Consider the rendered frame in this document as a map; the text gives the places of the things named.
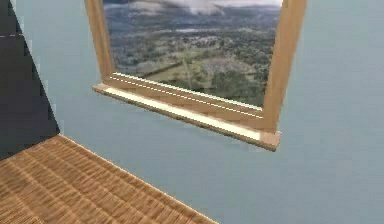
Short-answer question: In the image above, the wooden framed window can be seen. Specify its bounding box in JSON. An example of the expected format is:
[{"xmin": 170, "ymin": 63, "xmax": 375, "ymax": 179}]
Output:
[{"xmin": 83, "ymin": 0, "xmax": 308, "ymax": 153}]

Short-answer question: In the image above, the black cabinet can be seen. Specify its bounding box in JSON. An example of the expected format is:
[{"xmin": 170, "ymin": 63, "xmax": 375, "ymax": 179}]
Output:
[{"xmin": 0, "ymin": 0, "xmax": 61, "ymax": 162}]

